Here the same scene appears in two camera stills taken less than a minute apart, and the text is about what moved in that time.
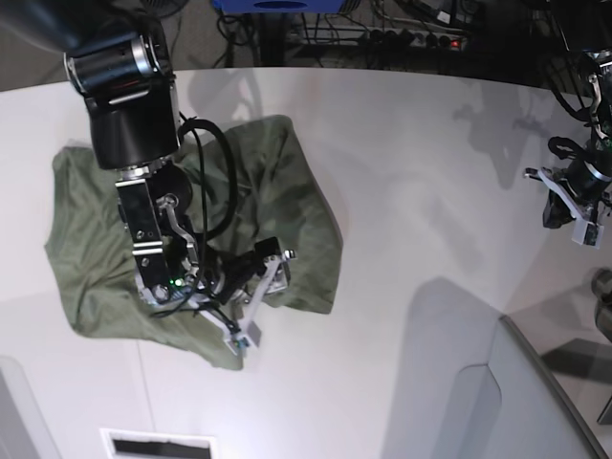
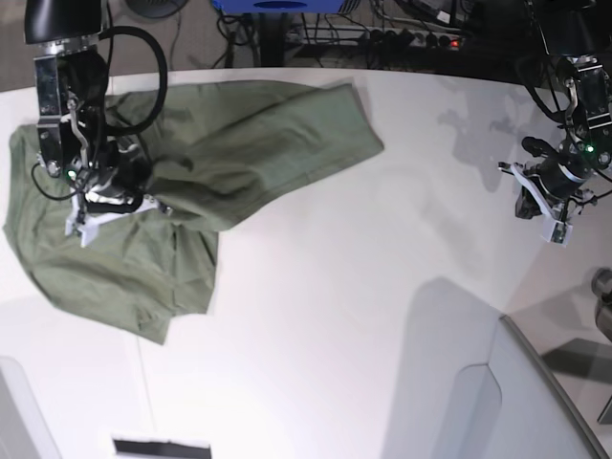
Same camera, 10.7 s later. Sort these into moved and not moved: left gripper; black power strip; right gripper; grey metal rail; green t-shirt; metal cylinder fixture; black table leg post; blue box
Moved: green t-shirt; left gripper; right gripper
Not moved: blue box; metal cylinder fixture; grey metal rail; black power strip; black table leg post
